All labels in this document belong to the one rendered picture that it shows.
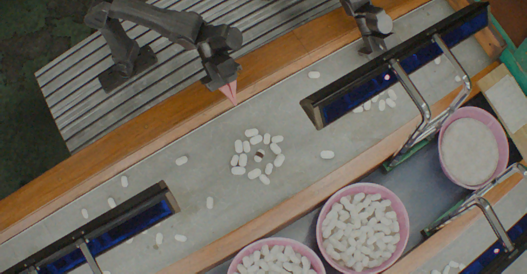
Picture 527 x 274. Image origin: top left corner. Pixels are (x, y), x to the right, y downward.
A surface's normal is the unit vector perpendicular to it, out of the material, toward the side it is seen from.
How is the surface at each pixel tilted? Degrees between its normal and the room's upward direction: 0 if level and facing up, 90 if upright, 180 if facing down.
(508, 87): 0
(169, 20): 19
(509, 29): 90
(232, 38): 49
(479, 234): 0
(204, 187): 0
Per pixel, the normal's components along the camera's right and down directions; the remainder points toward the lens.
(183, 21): 0.35, -0.24
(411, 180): 0.03, -0.34
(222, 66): 0.36, 0.26
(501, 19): -0.85, 0.48
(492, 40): -0.76, 0.30
